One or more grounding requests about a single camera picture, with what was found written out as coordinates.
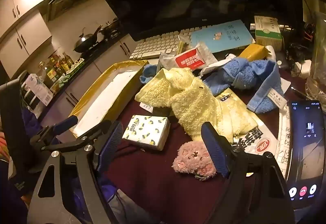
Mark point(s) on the white charger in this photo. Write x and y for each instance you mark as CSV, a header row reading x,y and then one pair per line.
x,y
303,67

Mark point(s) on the handwritten paper sheet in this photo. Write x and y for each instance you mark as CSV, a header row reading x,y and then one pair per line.
x,y
284,137

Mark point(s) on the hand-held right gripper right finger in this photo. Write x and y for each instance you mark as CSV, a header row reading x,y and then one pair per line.
x,y
214,150

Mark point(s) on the black wok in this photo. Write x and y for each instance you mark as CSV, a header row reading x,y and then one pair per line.
x,y
85,41

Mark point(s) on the small blue cloth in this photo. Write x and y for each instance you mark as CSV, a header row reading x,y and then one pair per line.
x,y
147,72

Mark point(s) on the row of condiment bottles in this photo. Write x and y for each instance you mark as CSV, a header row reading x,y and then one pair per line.
x,y
57,66

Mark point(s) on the clear candy packet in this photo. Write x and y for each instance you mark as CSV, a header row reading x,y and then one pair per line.
x,y
182,44

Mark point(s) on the black cooking pot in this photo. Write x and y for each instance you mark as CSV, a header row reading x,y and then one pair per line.
x,y
109,27

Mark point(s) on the red and white snack packet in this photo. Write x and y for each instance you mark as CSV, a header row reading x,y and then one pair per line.
x,y
257,142

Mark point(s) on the blue towel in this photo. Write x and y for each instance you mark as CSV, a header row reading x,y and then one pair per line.
x,y
244,73

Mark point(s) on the white wet wipe packet red label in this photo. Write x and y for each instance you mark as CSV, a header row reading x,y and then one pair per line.
x,y
189,60

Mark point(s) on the yellow sponge block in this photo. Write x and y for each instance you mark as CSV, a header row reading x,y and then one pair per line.
x,y
253,52

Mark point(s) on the white keyboard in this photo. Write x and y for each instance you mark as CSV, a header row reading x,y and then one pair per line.
x,y
158,45

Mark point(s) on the pink plush toy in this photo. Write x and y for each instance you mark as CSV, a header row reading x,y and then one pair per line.
x,y
189,160

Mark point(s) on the pale yellow towel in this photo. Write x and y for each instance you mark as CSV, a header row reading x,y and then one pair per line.
x,y
193,101

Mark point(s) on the white carton box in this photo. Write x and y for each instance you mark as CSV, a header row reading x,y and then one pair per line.
x,y
38,88

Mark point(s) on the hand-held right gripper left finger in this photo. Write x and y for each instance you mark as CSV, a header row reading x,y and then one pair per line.
x,y
112,140

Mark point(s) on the green and white medicine box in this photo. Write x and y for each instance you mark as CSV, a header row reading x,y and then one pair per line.
x,y
267,32

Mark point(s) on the maroon tablecloth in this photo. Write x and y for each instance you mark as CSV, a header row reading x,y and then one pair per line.
x,y
152,180

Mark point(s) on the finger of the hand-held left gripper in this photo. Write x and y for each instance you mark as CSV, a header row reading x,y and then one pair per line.
x,y
79,140
65,122

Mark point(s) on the gold cardboard box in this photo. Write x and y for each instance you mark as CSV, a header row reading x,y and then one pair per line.
x,y
101,101

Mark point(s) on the range hood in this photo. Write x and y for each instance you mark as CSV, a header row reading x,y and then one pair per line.
x,y
66,2

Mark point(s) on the black smartphone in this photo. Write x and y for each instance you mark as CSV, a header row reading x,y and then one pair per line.
x,y
305,142

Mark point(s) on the lemon print tissue pack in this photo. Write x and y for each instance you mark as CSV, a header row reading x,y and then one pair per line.
x,y
145,131

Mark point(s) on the clear plastic bag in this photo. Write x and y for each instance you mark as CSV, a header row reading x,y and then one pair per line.
x,y
317,66

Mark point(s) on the white base cabinets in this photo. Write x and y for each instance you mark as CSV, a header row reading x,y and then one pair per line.
x,y
107,58

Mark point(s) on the light blue notebook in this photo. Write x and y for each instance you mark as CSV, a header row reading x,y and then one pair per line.
x,y
224,35

